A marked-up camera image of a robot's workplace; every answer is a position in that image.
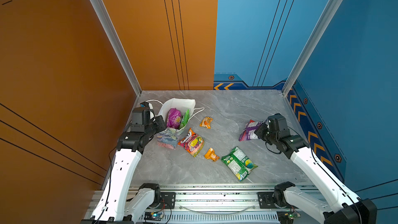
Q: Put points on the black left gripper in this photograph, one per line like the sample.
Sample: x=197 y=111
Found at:
x=159 y=120

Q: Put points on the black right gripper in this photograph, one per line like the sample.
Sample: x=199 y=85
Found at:
x=259 y=130

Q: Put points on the purple white snack bag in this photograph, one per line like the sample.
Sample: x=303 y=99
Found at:
x=249 y=130

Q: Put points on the white paper bag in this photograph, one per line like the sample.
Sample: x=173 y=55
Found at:
x=169 y=137

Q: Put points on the purple grape candy bag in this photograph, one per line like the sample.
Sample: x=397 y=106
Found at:
x=174 y=118

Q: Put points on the large green chips bag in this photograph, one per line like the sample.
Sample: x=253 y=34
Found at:
x=184 y=119

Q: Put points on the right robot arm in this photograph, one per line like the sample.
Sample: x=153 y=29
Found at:
x=341 y=205

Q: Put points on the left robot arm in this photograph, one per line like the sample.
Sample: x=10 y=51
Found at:
x=113 y=206

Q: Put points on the green pea snack bag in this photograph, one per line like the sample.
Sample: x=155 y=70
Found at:
x=239 y=163

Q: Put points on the colourful skittles candy bag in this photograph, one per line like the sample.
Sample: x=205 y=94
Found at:
x=192 y=143

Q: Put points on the small orange snack packet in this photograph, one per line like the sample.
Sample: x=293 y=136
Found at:
x=206 y=122

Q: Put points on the orange wrapped snack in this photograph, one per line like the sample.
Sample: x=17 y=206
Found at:
x=210 y=155

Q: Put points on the right circuit board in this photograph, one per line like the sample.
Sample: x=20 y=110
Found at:
x=288 y=217

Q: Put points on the circuit board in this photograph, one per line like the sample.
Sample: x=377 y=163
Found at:
x=153 y=216
x=288 y=217

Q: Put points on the left circuit board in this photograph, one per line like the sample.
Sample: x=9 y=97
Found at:
x=153 y=216

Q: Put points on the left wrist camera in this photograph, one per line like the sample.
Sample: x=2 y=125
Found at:
x=147 y=104

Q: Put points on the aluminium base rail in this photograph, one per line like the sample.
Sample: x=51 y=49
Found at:
x=215 y=203

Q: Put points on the aluminium corner post left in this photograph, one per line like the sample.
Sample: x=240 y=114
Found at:
x=108 y=26

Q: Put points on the aluminium corner post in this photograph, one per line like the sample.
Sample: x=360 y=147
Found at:
x=108 y=26
x=323 y=22

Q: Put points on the aluminium corner post right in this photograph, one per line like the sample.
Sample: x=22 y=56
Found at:
x=323 y=22

